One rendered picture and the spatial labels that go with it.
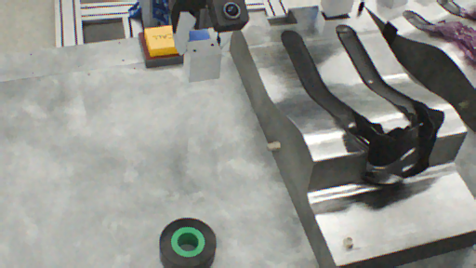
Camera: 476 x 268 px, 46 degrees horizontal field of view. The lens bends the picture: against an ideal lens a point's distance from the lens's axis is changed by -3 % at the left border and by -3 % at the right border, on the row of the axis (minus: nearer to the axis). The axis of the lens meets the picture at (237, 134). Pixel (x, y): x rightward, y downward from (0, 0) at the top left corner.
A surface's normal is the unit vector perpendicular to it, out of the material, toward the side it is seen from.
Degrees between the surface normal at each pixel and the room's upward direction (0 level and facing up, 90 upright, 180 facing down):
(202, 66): 90
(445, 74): 90
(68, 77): 0
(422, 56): 90
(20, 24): 0
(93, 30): 0
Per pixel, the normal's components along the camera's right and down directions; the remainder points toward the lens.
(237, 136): 0.11, -0.63
